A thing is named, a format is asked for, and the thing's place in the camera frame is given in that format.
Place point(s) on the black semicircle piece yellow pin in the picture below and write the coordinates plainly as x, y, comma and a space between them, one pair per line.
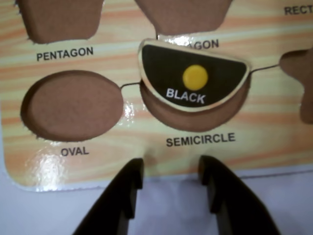
166, 68

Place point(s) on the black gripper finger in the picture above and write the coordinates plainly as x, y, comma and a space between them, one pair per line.
115, 200
232, 203

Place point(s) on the wooden shape puzzle board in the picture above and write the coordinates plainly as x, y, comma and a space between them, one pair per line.
80, 122

